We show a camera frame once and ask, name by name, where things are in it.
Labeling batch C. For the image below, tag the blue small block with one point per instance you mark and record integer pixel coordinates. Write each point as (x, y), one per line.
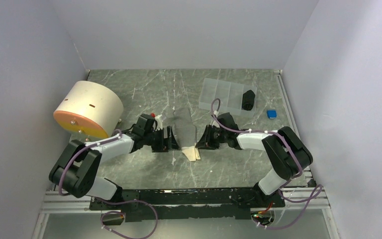
(271, 114)

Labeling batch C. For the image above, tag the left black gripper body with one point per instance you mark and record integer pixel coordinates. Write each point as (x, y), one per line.
(155, 139)

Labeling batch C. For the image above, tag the clear plastic organizer box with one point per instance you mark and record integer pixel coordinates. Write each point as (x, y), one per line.
(230, 95)

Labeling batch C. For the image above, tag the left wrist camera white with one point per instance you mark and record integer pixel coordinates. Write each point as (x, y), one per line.
(158, 122)

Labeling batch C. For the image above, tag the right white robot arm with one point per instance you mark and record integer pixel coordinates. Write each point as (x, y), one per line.
(287, 154)

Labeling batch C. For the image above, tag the cream cylindrical drum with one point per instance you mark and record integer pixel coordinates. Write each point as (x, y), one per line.
(91, 109)

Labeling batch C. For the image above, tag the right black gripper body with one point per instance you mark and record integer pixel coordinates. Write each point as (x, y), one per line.
(218, 136)

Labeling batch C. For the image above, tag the grey underwear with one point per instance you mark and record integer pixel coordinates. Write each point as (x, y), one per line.
(185, 133)

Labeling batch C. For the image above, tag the black striped underwear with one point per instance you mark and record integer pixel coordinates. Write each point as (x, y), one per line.
(248, 100)

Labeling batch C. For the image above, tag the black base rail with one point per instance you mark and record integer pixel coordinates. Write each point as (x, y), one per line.
(235, 202)

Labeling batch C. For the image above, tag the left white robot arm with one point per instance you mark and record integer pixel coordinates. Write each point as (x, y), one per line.
(75, 172)

